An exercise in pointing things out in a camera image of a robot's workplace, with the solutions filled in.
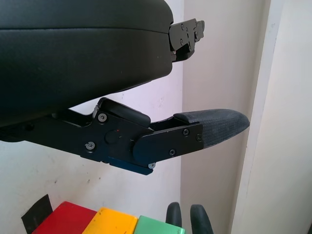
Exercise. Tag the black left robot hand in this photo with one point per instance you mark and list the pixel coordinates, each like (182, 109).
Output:
(85, 48)

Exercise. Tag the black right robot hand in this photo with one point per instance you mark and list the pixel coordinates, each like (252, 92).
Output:
(200, 219)

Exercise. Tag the green block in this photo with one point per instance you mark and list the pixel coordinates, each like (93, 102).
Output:
(156, 226)

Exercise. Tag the yellow block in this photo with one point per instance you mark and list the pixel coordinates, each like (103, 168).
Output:
(112, 221)

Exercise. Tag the red block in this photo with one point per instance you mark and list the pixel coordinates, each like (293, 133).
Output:
(65, 219)

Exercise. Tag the black tape strip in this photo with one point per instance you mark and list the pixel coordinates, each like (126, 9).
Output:
(36, 212)

